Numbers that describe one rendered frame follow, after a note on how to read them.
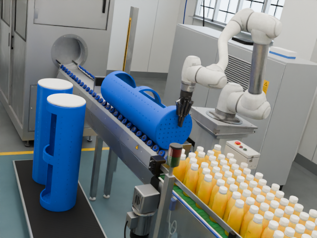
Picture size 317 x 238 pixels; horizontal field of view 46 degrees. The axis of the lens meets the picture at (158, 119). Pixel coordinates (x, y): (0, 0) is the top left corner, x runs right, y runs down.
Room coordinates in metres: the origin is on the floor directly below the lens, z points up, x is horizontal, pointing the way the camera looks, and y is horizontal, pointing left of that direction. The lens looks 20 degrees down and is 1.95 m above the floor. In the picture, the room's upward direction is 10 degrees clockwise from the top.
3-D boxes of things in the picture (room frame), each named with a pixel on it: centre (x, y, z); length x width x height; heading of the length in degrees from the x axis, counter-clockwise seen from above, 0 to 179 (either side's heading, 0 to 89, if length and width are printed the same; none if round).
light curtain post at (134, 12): (3.54, 0.39, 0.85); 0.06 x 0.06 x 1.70; 34
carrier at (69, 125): (2.60, 0.69, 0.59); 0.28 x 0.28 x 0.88
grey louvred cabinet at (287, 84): (4.58, -0.76, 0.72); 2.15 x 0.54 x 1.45; 29
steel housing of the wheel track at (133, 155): (2.99, 0.41, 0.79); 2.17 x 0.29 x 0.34; 34
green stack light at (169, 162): (1.61, -0.10, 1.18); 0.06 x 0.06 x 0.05
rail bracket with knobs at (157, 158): (1.98, -0.04, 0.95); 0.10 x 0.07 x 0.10; 124
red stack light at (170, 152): (1.61, -0.10, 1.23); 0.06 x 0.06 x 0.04
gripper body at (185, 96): (2.23, -0.14, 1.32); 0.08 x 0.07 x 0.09; 124
